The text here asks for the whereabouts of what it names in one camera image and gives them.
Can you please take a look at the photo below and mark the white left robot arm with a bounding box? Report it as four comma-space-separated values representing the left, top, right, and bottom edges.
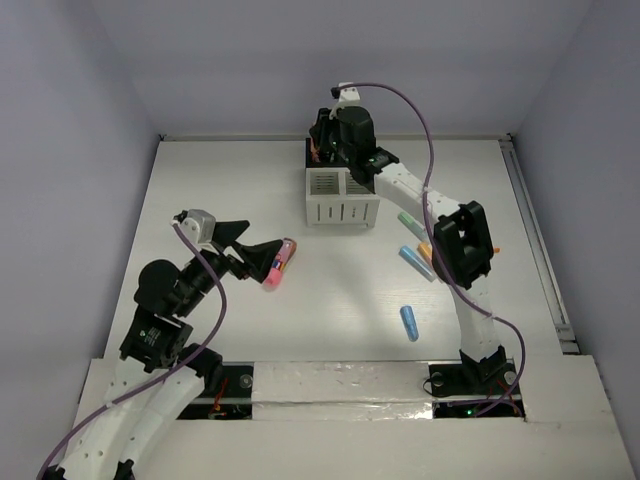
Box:
37, 209, 284, 479

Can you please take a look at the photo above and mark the white four-slot pen organizer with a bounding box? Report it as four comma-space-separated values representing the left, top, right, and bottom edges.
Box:
305, 138, 380, 228

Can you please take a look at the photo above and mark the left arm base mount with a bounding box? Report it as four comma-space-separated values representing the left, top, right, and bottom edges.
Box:
178, 363, 254, 421

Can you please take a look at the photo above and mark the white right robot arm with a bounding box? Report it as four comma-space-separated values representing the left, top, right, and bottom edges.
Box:
309, 106, 507, 398

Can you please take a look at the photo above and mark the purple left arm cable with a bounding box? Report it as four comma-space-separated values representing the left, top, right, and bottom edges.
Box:
35, 224, 229, 480

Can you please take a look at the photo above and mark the long green highlighter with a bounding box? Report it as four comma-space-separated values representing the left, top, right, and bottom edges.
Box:
397, 211, 428, 242

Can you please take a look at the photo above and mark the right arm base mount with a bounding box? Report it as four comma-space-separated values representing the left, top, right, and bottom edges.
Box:
422, 362, 525, 419

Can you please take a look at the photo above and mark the pink glue stick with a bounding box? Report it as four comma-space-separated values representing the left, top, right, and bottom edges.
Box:
263, 238, 297, 290

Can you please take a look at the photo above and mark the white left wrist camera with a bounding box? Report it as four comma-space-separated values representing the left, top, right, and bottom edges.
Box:
172, 209, 216, 246

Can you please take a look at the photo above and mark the long blue pastel highlighter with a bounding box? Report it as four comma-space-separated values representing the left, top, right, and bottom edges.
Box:
399, 246, 436, 282

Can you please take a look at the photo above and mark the orange pink pastel highlighter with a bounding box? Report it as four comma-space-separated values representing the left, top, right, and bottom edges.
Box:
417, 242, 433, 266

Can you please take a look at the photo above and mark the aluminium rail right edge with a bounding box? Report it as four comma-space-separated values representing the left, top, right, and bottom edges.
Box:
498, 136, 582, 355

